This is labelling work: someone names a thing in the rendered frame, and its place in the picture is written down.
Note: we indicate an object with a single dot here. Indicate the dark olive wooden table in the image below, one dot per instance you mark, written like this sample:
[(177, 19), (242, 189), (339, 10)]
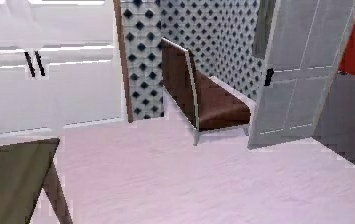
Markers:
[(11, 176)]

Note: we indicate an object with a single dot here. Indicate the white cabinet with drawers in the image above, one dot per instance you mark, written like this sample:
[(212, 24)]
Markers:
[(68, 73)]

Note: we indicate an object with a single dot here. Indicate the brown tufted sofa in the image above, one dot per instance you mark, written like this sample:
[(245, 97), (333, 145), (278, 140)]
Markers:
[(218, 105)]

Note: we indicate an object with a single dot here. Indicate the grey panelled room door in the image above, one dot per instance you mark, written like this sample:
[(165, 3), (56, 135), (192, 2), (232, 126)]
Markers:
[(301, 73)]

